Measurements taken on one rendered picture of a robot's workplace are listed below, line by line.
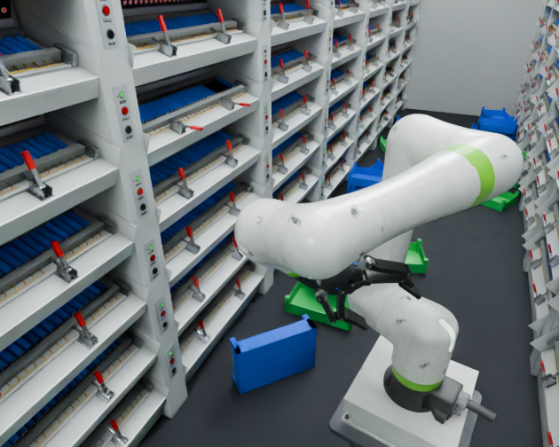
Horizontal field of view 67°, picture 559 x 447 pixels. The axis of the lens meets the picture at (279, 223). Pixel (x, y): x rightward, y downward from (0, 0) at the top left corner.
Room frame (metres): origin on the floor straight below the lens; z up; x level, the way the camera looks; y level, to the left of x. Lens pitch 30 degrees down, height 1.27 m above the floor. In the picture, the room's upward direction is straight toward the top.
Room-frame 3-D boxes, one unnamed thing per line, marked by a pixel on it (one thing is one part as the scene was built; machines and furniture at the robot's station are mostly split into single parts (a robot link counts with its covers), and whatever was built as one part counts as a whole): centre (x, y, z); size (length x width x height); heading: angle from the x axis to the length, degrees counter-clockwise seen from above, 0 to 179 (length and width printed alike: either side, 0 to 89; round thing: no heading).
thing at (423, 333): (0.72, -0.33, 0.52); 0.16 x 0.13 x 0.19; 36
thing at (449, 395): (0.68, -0.38, 0.40); 0.26 x 0.15 x 0.06; 50
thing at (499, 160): (0.74, -0.37, 0.96); 0.18 x 0.13 x 0.12; 126
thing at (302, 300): (1.43, -0.20, 0.04); 0.30 x 0.20 x 0.08; 65
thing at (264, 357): (1.07, 0.02, 0.10); 0.30 x 0.08 x 0.20; 114
